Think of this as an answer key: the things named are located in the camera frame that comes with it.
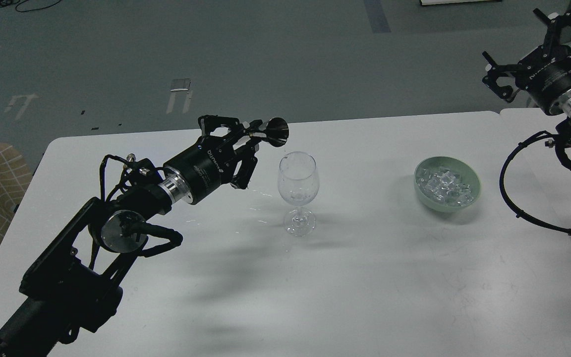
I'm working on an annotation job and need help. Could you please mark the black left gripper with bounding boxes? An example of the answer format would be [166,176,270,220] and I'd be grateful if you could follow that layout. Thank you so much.
[163,115,260,205]

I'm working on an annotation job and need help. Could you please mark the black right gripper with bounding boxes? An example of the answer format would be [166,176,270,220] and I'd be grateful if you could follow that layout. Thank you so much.
[482,7,571,116]

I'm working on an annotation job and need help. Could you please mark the steel jigger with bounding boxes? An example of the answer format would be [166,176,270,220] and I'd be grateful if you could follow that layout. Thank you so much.
[245,117,289,147]

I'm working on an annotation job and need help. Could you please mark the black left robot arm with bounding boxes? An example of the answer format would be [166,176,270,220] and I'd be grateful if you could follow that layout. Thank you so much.
[0,115,288,357]

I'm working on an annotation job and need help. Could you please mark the clear wine glass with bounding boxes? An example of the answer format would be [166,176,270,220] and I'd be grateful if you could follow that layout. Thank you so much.
[277,151,320,237]

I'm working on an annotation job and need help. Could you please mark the pile of clear ice cubes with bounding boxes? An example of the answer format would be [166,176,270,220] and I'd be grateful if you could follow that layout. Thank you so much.
[415,166,476,207]

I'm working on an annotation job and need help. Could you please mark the white board on floor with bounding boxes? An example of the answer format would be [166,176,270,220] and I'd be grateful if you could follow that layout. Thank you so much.
[419,0,503,6]

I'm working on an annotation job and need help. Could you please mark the green bowl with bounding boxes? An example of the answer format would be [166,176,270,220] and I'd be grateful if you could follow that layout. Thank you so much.
[413,156,482,213]

